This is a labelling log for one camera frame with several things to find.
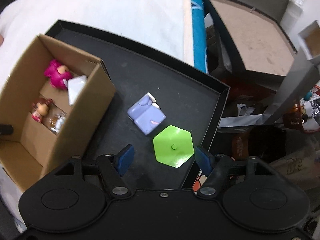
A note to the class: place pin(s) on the brown cardboard box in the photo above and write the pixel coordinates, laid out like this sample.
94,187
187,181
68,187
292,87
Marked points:
47,130

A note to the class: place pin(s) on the brown haired doll figurine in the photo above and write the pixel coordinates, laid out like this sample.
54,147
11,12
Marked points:
40,109

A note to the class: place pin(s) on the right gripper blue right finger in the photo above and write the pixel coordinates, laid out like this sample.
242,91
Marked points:
215,168

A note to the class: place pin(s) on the black framed brown board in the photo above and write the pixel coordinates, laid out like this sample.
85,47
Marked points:
250,39

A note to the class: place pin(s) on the pink bear figurine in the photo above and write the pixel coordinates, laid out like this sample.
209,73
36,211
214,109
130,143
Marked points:
58,74

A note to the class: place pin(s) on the red crab jar figurine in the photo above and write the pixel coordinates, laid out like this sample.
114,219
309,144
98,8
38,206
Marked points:
56,122

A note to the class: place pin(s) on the purple elephant cube toy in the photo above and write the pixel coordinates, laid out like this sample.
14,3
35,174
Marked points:
146,114

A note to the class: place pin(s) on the orange plastic basket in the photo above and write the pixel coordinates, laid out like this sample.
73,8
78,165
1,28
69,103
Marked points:
304,118

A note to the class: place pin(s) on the green hexagonal box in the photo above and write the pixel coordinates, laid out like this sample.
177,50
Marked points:
173,146

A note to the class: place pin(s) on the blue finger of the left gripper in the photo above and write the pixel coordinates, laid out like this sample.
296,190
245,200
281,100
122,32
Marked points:
6,129

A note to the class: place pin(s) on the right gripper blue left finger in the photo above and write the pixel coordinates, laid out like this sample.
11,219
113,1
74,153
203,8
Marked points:
112,167

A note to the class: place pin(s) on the blue patterned cushion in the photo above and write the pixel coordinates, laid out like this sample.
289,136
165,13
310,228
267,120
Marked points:
199,36

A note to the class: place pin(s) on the white power adapter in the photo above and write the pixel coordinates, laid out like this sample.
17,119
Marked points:
75,86

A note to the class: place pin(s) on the white bed sheet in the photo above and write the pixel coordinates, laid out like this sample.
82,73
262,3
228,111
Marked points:
165,25

